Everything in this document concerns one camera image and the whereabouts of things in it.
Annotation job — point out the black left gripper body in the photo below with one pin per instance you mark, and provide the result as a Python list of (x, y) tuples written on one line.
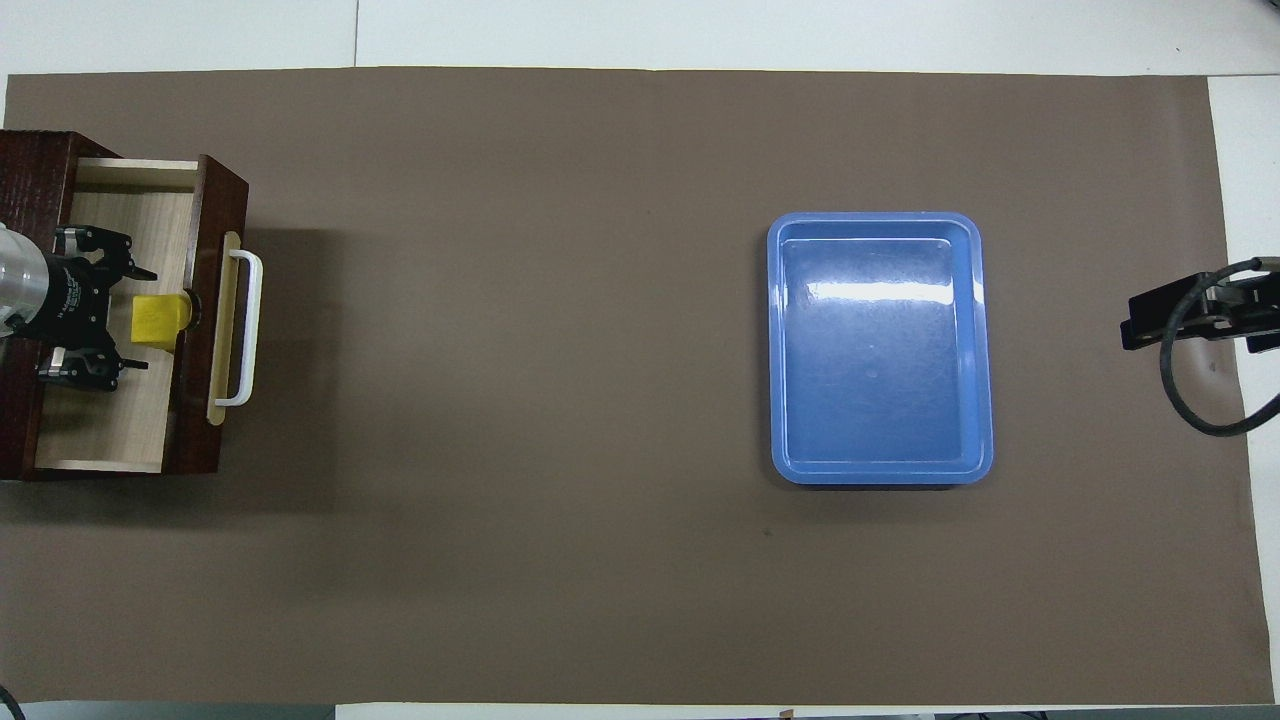
[(75, 305)]

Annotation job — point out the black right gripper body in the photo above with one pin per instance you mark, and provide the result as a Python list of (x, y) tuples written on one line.
[(1250, 300)]

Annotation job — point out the yellow cube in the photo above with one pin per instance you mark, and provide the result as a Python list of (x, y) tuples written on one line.
[(158, 322)]

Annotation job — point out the dark wooden drawer cabinet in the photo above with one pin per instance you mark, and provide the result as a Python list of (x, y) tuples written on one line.
[(25, 180)]

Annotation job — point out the blue plastic tray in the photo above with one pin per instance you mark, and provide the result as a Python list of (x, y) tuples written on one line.
[(880, 350)]

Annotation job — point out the brown paper table mat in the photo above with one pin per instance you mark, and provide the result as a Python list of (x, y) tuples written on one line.
[(560, 300)]

